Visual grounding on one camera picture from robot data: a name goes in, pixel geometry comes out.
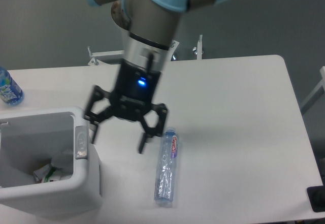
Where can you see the blue labelled water bottle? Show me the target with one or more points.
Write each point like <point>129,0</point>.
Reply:
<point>11,92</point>

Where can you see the white paper wrapper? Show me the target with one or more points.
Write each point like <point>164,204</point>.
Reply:
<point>64,161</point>

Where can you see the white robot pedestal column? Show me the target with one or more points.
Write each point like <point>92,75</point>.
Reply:
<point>123,22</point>

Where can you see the black object at table edge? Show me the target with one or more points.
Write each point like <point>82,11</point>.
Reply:
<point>316,198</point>

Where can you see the green white wrapper in bin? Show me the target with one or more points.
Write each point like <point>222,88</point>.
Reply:
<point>47,173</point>

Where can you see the crushed clear plastic bottle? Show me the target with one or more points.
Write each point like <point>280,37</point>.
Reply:
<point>166,168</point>

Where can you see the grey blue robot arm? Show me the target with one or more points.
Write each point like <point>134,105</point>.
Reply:
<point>151,26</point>

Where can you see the white frame at right edge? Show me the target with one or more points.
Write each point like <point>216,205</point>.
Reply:
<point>316,93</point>

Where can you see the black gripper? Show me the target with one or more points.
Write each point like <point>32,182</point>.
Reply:
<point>130,99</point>

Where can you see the white trash can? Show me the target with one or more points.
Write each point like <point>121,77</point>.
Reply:
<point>29,140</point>

